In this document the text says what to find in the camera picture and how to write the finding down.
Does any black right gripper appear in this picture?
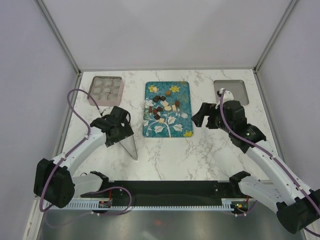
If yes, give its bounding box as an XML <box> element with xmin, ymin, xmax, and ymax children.
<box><xmin>191</xmin><ymin>102</ymin><xmax>233</xmax><ymax>134</ymax></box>

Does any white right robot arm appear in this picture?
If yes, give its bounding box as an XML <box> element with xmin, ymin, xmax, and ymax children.
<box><xmin>191</xmin><ymin>100</ymin><xmax>320</xmax><ymax>237</ymax></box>

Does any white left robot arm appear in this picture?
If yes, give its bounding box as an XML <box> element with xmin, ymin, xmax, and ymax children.
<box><xmin>33</xmin><ymin>106</ymin><xmax>138</xmax><ymax>209</ymax></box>

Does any white oval chocolate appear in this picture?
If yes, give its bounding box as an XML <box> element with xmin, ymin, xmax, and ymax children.
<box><xmin>164</xmin><ymin>106</ymin><xmax>172</xmax><ymax>111</ymax></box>

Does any pink chocolate box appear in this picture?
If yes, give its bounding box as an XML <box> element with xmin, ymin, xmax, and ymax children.
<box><xmin>88</xmin><ymin>76</ymin><xmax>124</xmax><ymax>107</ymax></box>

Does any white heart chocolate centre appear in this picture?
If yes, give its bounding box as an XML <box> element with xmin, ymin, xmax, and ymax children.
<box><xmin>161</xmin><ymin>101</ymin><xmax>169</xmax><ymax>107</ymax></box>

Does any teal floral tray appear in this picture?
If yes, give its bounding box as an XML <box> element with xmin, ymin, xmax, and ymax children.
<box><xmin>142</xmin><ymin>81</ymin><xmax>194</xmax><ymax>138</ymax></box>

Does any pink box lid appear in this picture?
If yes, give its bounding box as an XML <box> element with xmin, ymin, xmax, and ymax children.
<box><xmin>213</xmin><ymin>79</ymin><xmax>249</xmax><ymax>106</ymax></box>

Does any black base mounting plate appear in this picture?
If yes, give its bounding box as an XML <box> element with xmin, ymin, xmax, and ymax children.
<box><xmin>80</xmin><ymin>179</ymin><xmax>251</xmax><ymax>207</ymax></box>

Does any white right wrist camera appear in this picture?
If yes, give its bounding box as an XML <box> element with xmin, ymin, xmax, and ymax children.
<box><xmin>216</xmin><ymin>88</ymin><xmax>234</xmax><ymax>101</ymax></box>

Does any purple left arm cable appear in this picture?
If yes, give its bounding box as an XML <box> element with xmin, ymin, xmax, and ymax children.
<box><xmin>38</xmin><ymin>89</ymin><xmax>133</xmax><ymax>230</ymax></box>

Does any white slotted cable duct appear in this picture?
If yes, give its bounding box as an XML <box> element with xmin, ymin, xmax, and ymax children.
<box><xmin>42</xmin><ymin>198</ymin><xmax>258</xmax><ymax>211</ymax></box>

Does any aluminium frame rail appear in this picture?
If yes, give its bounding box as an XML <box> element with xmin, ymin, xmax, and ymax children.
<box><xmin>34</xmin><ymin>0</ymin><xmax>81</xmax><ymax>76</ymax></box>

